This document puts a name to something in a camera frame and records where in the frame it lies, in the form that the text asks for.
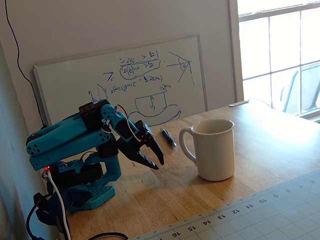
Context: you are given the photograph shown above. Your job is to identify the grey gridded cutting mat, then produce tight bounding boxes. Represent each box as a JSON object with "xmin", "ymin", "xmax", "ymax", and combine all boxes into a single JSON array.
[{"xmin": 129, "ymin": 168, "xmax": 320, "ymax": 240}]

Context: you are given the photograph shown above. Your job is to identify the white usb cable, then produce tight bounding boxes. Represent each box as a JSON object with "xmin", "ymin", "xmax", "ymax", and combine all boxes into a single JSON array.
[{"xmin": 46, "ymin": 171, "xmax": 73, "ymax": 240}]

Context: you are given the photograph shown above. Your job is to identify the whiteboard with blue writing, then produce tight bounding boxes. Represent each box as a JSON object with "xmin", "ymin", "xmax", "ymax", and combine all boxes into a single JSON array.
[{"xmin": 33, "ymin": 34, "xmax": 208, "ymax": 129}]

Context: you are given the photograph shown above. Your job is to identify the white window frame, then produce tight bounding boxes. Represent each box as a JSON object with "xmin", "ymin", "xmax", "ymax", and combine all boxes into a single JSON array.
[{"xmin": 227, "ymin": 0, "xmax": 320, "ymax": 124}]

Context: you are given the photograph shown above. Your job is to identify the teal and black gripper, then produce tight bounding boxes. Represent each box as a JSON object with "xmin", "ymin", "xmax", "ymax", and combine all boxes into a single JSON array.
[{"xmin": 109, "ymin": 111, "xmax": 165, "ymax": 171}]

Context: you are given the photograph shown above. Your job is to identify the teal robot base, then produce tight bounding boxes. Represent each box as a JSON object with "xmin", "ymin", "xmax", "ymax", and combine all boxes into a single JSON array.
[{"xmin": 42, "ymin": 159, "xmax": 117, "ymax": 211}]

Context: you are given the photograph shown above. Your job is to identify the dark blue pen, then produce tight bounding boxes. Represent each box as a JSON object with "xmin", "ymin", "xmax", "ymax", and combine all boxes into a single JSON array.
[{"xmin": 160, "ymin": 128, "xmax": 177, "ymax": 148}]

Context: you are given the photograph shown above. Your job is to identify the thick black power cable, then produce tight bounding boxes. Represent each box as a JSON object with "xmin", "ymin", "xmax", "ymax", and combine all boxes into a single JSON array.
[{"xmin": 26, "ymin": 191, "xmax": 129, "ymax": 240}]

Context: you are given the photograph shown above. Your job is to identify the red white servo wire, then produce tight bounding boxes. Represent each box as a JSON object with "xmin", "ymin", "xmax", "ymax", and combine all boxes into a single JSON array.
[{"xmin": 101, "ymin": 104, "xmax": 142, "ymax": 144}]

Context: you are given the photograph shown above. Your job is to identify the small white flat stick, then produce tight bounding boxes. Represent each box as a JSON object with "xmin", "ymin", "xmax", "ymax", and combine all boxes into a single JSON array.
[{"xmin": 228, "ymin": 99, "xmax": 251, "ymax": 108}]

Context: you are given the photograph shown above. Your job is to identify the cream ceramic mug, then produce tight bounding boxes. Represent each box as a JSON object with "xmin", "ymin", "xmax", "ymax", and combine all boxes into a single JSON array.
[{"xmin": 178, "ymin": 118, "xmax": 236, "ymax": 182}]

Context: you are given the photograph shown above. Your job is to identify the thin black wall cable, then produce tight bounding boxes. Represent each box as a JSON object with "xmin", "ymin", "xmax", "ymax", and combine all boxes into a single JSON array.
[{"xmin": 4, "ymin": 0, "xmax": 49, "ymax": 129}]

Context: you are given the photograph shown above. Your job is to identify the dark blue table clamp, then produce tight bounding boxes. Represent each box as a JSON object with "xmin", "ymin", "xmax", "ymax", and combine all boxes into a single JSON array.
[{"xmin": 34, "ymin": 187, "xmax": 91, "ymax": 226}]

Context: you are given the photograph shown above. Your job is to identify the outdoor chair behind window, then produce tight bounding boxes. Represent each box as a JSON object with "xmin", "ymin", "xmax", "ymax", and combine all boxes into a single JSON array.
[{"xmin": 279, "ymin": 61, "xmax": 320, "ymax": 116}]

